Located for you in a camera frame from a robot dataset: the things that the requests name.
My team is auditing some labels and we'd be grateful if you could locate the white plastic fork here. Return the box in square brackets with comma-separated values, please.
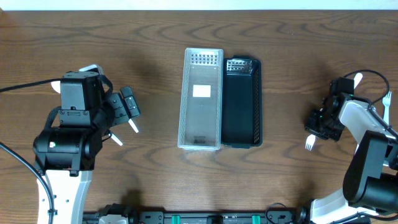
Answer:
[382, 91, 392, 125]
[305, 134, 316, 151]
[353, 73, 363, 88]

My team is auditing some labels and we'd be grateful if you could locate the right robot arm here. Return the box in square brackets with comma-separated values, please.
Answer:
[298, 77, 397, 223]

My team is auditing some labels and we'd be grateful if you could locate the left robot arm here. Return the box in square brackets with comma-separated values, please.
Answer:
[33, 70, 140, 223]

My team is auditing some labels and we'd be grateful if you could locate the white plastic spoon inner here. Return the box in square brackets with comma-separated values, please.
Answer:
[128, 119, 139, 133]

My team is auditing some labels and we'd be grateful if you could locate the white plastic spoon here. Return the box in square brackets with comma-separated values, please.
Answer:
[50, 81, 61, 93]
[128, 119, 139, 133]
[109, 134, 123, 146]

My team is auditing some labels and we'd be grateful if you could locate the white plastic spoon middle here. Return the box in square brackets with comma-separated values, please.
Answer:
[109, 134, 123, 146]

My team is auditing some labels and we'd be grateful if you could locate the white plastic spoon far left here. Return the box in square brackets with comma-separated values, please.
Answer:
[50, 81, 61, 93]

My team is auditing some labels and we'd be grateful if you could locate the clear plastic basket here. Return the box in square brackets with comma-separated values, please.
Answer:
[177, 48, 223, 151]

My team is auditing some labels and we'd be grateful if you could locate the black plastic basket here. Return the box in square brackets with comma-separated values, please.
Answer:
[221, 55, 262, 149]

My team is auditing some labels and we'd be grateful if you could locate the black left cable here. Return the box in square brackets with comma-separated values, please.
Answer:
[0, 77, 63, 224]

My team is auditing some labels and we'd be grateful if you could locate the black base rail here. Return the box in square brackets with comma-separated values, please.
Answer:
[82, 203, 310, 224]

